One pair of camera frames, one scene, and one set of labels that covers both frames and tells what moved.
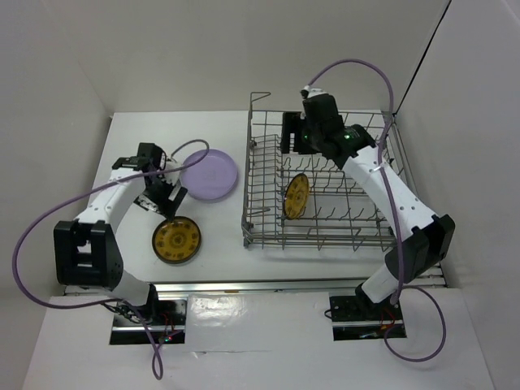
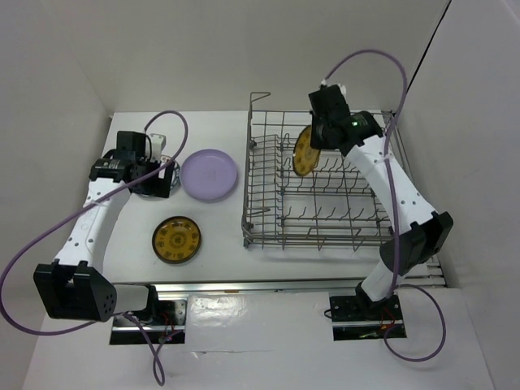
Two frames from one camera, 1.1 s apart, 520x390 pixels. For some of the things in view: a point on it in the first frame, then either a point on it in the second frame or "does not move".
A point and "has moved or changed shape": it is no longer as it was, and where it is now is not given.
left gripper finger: x=175 y=200 → x=165 y=181
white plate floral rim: x=147 y=202 has moved or changed shape
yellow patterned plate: x=176 y=241 does not move
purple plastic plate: x=213 y=179 does not move
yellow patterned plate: x=296 y=197 → x=305 y=157
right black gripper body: x=308 y=138 → x=318 y=137
